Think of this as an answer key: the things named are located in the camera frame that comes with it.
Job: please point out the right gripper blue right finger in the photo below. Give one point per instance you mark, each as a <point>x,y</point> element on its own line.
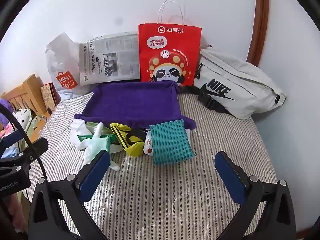
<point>233,177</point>

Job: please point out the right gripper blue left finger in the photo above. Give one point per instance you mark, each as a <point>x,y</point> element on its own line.
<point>90,176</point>

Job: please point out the white paper towel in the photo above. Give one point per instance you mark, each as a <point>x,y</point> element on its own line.
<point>78,127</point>

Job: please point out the yellow black pouch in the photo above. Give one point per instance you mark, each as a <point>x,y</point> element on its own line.
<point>130,139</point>

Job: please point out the fruit print wet wipe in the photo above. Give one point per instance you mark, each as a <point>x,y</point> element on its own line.
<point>147,149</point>

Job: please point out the teal knitted cloth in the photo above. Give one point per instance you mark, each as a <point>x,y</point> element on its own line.
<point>170,143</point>

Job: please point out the green tissue pack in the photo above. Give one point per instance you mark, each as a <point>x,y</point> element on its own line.
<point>93,127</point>

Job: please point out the white sponge block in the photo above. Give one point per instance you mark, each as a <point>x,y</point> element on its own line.
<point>188,133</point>

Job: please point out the brown patterned book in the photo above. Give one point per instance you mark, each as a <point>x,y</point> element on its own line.
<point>50,97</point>

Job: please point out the white Nike waist bag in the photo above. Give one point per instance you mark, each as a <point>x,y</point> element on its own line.
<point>230,85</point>

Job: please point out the purple towel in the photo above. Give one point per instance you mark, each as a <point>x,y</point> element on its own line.
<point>135,104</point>

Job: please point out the white Miniso plastic bag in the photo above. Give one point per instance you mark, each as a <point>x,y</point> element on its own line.
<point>62,55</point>

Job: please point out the folded newspaper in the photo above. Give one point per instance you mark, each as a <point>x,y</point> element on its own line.
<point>109,58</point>

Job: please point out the red panda paper bag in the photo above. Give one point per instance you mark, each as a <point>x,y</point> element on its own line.
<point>167,51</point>

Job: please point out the brown wooden door frame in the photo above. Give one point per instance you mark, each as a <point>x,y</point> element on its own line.
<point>260,24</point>

